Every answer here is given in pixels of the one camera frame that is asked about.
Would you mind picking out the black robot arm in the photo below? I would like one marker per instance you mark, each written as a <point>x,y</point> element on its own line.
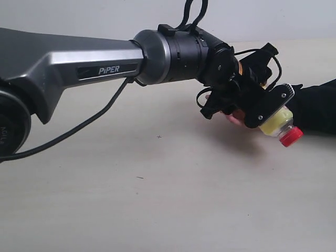
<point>37,68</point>

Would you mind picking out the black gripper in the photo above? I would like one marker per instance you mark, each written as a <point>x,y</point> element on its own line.
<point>235,84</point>

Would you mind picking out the yellow bottle red cap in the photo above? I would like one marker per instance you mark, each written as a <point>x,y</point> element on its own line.
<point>281,125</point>

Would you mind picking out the person's open bare hand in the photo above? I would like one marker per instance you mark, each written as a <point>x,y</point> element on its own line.
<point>236,117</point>

